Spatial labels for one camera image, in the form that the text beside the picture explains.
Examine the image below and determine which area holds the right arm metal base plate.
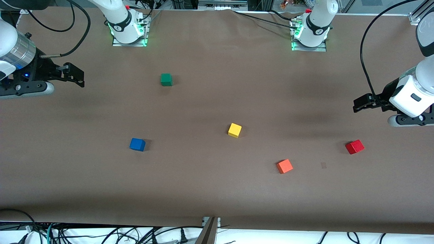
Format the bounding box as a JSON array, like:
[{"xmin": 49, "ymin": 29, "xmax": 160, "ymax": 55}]
[{"xmin": 112, "ymin": 14, "xmax": 149, "ymax": 47}]

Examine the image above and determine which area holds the red cube block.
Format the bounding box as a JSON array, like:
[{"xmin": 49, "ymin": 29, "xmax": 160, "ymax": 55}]
[{"xmin": 346, "ymin": 140, "xmax": 365, "ymax": 155}]

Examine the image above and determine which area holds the grey metal rail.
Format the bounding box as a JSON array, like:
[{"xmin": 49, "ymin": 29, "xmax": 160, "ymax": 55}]
[{"xmin": 198, "ymin": 0, "xmax": 249, "ymax": 10}]

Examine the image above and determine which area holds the brown table mat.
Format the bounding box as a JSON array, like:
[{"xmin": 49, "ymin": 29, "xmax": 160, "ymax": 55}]
[{"xmin": 0, "ymin": 7, "xmax": 434, "ymax": 235}]

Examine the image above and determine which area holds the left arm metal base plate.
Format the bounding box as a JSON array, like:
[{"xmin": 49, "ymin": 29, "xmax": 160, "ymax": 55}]
[{"xmin": 291, "ymin": 17, "xmax": 327, "ymax": 52}]

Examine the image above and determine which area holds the orange cube block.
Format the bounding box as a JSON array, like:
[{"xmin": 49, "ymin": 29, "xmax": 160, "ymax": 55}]
[{"xmin": 276, "ymin": 159, "xmax": 294, "ymax": 174}]

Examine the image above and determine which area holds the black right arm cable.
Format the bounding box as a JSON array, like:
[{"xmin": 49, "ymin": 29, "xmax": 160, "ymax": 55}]
[{"xmin": 27, "ymin": 0, "xmax": 92, "ymax": 57}]

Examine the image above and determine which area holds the aluminium frame corner profile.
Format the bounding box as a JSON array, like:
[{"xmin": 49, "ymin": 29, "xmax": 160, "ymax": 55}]
[{"xmin": 409, "ymin": 0, "xmax": 434, "ymax": 25}]

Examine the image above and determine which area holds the metal table edge bracket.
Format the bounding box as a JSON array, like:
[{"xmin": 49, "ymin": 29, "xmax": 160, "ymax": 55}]
[{"xmin": 197, "ymin": 217, "xmax": 221, "ymax": 244}]

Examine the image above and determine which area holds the black arched cable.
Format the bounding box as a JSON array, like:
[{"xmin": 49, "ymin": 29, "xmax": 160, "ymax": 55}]
[{"xmin": 0, "ymin": 209, "xmax": 37, "ymax": 227}]

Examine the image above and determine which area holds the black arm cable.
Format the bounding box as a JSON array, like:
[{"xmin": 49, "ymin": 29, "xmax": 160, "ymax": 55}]
[
  {"xmin": 360, "ymin": 0, "xmax": 422, "ymax": 99},
  {"xmin": 27, "ymin": 0, "xmax": 92, "ymax": 57}
]

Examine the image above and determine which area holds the blue cube block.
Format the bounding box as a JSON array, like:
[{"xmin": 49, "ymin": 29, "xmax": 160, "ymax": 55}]
[{"xmin": 129, "ymin": 138, "xmax": 146, "ymax": 152}]

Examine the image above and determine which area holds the thin black base cable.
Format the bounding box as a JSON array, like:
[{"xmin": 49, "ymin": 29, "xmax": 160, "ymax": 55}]
[{"xmin": 233, "ymin": 10, "xmax": 301, "ymax": 31}]

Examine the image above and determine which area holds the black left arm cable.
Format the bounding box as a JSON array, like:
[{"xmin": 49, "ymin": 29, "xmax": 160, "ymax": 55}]
[{"xmin": 360, "ymin": 0, "xmax": 422, "ymax": 99}]

